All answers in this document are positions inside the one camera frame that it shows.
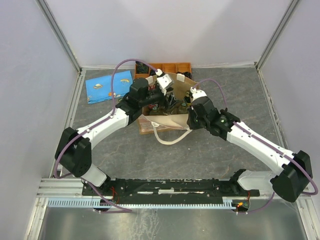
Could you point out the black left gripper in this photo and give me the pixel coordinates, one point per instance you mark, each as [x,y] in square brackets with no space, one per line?
[164,100]

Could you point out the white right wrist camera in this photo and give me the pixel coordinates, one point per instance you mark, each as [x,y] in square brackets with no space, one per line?
[197,93]

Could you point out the green glass beverage bottle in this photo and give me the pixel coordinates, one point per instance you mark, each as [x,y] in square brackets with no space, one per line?
[171,102]

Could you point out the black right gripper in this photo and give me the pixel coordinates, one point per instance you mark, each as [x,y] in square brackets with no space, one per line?
[190,112]

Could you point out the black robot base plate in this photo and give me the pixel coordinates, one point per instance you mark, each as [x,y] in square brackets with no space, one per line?
[173,191]

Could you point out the red-capped beverage bottle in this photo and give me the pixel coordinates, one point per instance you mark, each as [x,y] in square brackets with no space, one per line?
[155,106]

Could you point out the burlap canvas tote bag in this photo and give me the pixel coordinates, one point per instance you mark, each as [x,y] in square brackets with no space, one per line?
[177,119]

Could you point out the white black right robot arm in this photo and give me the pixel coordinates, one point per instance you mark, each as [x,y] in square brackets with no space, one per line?
[290,172]

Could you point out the blue space-print cloth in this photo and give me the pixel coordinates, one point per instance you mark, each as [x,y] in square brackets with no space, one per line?
[99,89]

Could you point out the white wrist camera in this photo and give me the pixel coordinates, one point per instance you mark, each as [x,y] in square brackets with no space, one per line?
[164,81]
[197,93]

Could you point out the green soda water bottle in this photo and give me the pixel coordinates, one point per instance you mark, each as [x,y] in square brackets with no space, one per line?
[186,102]

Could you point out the dark yellow-patterned rolled sock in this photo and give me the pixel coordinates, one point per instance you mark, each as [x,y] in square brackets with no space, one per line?
[187,74]

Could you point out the orange wooden compartment tray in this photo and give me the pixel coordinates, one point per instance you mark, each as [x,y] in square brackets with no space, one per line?
[167,67]

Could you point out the dark patterned rolled sock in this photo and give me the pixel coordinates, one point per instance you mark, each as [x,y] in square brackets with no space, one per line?
[141,68]

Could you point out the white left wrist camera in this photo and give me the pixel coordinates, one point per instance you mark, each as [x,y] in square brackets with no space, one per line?
[164,81]

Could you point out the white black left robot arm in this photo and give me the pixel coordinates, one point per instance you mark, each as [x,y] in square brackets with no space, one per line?
[74,151]

